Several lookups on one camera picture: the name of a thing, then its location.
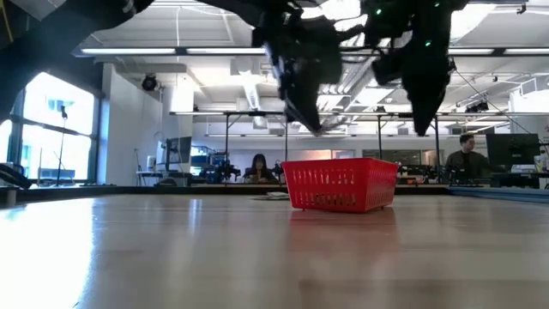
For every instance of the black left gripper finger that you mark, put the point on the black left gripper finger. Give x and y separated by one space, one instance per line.
304 105

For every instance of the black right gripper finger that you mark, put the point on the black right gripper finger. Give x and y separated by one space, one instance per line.
424 103

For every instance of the red plastic slotted basket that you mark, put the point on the red plastic slotted basket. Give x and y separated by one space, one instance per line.
339 184

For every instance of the green paper banknote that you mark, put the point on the green paper banknote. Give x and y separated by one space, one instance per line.
278 194

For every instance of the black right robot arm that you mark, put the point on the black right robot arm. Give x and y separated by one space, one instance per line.
381 26

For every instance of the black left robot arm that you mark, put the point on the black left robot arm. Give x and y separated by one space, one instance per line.
51 34

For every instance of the black ceiling spotlight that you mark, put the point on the black ceiling spotlight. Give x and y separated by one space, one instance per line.
477 106

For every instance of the person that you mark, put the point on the person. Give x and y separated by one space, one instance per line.
467 161
259 171

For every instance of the black computer monitor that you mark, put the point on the black computer monitor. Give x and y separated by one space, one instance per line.
512 149
180 150

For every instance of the dark background robot rig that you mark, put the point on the dark background robot rig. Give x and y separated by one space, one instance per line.
221 169

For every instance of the black round ceiling speaker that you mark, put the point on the black round ceiling speaker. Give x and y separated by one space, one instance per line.
149 82

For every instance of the black tripod stand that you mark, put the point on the black tripod stand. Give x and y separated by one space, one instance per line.
64 112

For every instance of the large window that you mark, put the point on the large window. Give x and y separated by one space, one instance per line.
56 129

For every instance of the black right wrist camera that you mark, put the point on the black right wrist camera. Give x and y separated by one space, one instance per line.
388 68

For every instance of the black metal workstation frame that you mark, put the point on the black metal workstation frame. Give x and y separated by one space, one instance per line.
379 141

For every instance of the black aluminium table frame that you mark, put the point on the black aluminium table frame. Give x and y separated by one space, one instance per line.
128 190

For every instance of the black curved frame bracket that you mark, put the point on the black curved frame bracket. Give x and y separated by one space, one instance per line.
15 176

